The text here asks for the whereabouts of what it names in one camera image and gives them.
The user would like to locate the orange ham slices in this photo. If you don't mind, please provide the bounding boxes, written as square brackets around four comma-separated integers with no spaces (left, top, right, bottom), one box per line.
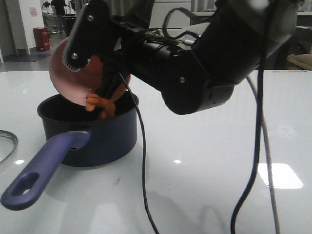
[85,94,116,120]

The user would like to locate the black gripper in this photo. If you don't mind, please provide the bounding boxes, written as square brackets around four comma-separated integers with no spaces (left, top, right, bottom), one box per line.
[62,0,212,115]

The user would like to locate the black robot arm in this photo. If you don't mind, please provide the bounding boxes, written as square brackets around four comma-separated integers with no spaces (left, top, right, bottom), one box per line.
[62,0,299,115]

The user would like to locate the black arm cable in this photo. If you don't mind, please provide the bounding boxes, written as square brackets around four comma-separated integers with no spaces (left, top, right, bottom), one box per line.
[117,7,280,234]

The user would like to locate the person in dark clothes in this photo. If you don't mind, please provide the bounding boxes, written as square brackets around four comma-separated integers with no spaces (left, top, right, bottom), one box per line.
[51,0,67,35]

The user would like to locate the dark blue saucepan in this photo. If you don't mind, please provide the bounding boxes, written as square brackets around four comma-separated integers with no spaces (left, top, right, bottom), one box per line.
[0,91,138,211]

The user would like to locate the pink bowl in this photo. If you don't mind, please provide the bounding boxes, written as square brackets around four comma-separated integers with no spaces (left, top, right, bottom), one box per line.
[48,38,132,107]

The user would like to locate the glass lid blue knob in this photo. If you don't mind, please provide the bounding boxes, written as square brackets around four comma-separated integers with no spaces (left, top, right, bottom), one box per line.
[0,130,19,164]

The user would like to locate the red bin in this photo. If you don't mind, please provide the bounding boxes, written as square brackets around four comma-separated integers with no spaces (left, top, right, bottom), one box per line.
[33,27,50,51]

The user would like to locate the beige cushioned seat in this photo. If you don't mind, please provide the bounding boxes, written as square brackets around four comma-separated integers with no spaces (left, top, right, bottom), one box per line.
[287,54,312,71]

